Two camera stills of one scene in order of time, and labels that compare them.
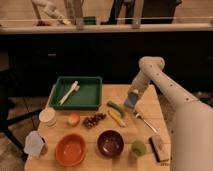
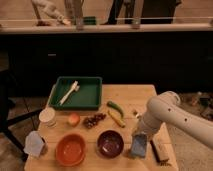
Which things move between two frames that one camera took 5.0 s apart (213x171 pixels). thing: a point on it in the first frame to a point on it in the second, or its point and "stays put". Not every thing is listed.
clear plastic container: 34,144 stays put
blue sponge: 131,99 to 139,145
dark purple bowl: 110,144 stays put
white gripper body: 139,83 to 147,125
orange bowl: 71,149 stays put
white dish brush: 75,87 stays put
